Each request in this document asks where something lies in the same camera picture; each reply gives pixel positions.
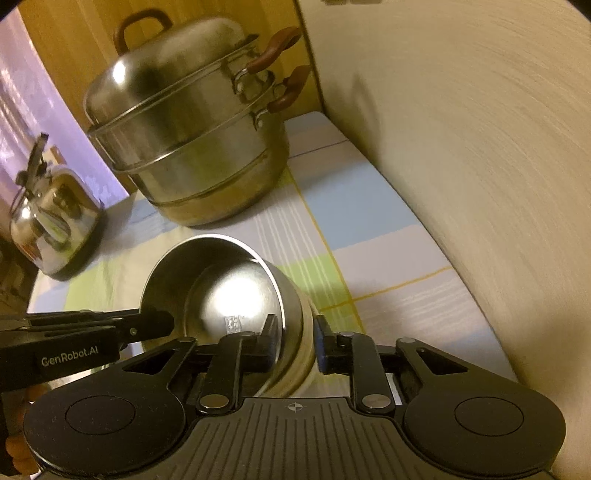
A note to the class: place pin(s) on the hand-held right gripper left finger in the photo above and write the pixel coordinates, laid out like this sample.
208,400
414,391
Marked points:
265,344

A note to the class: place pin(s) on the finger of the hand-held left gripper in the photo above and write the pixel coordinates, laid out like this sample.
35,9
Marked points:
147,323

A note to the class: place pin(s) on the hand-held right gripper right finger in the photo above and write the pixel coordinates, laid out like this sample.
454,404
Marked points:
325,346

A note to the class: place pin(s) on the stainless steel bowl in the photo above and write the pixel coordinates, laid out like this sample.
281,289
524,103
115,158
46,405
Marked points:
221,286

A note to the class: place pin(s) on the person's left hand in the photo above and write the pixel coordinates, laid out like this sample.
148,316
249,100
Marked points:
21,454

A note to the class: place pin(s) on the plaid tablecloth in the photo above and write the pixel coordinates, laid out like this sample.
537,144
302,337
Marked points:
369,221

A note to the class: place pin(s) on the stainless steel kettle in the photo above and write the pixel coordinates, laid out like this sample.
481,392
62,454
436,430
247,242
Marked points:
51,217

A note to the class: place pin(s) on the stainless steel steamer pot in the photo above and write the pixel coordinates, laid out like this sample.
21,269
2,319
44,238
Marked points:
194,147

